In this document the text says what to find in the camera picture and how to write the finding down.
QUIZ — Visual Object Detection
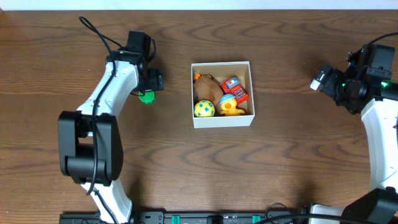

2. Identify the green round toy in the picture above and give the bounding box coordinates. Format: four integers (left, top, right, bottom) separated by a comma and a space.
139, 91, 155, 104

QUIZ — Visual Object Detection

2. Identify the brown plush capybara toy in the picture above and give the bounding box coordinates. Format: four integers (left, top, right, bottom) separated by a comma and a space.
193, 72, 224, 105

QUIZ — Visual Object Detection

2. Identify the yellow ball with blue letters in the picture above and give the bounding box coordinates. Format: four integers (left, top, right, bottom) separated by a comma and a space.
194, 100, 215, 118

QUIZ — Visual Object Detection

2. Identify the yellow rubber duck toy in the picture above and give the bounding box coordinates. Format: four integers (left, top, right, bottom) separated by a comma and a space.
220, 93, 245, 116

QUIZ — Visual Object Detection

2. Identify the red toy fire truck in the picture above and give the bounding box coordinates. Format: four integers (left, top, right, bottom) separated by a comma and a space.
221, 77, 249, 105

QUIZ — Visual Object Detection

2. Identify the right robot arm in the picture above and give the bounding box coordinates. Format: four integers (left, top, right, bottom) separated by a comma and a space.
308, 65, 397, 223

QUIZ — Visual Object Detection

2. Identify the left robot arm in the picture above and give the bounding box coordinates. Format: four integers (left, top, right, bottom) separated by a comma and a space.
58, 56, 164, 223

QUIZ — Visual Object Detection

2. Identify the white cardboard box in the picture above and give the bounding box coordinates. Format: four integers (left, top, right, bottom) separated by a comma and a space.
191, 62, 255, 128

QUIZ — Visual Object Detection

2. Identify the left black cable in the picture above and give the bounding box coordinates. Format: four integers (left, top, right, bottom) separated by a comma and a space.
78, 15, 125, 224

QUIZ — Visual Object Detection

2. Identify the black cable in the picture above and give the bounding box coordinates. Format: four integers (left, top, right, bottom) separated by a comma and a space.
78, 15, 125, 224
366, 31, 398, 46

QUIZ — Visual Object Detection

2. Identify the right black cable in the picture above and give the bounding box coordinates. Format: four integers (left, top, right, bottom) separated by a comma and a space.
366, 31, 398, 46

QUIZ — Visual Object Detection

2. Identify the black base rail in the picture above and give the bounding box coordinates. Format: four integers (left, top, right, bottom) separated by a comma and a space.
59, 210, 290, 224

